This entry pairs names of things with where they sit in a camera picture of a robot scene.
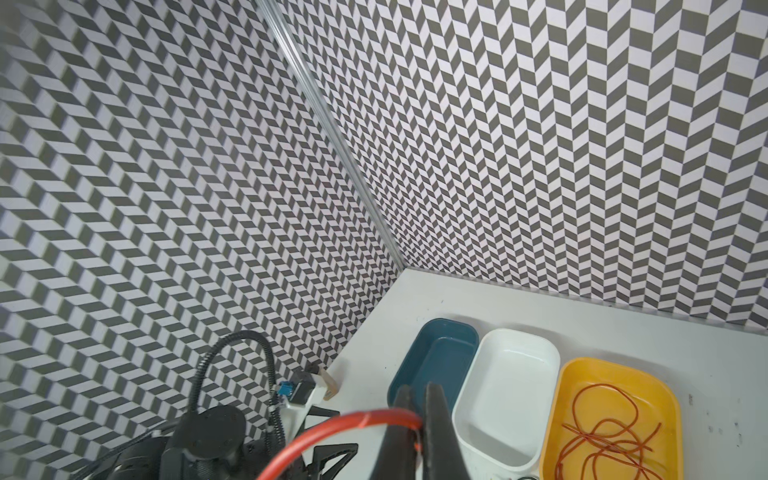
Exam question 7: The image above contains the white tray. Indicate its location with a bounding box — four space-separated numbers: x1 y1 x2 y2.
452 329 561 479

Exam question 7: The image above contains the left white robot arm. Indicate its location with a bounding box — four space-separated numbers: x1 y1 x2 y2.
74 330 340 479

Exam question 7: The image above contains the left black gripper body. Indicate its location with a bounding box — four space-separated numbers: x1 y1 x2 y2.
287 405 359 480

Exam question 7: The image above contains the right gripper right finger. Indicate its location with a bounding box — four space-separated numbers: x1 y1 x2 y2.
423 383 470 480

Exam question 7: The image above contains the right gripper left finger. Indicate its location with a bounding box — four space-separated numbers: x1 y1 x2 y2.
368 385 421 480

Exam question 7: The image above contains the left spice jar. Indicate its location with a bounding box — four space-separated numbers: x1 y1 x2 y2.
306 364 340 401

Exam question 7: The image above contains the yellow tray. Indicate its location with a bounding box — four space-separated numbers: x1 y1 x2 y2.
539 357 684 480

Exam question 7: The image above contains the dark teal tray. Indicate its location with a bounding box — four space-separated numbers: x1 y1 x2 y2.
387 318 479 413

